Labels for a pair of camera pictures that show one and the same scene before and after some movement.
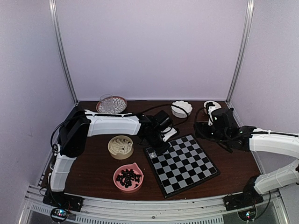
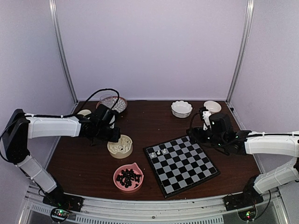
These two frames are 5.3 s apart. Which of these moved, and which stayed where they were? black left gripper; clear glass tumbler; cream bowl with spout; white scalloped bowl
Moved: black left gripper
Stayed: white scalloped bowl; cream bowl with spout; clear glass tumbler
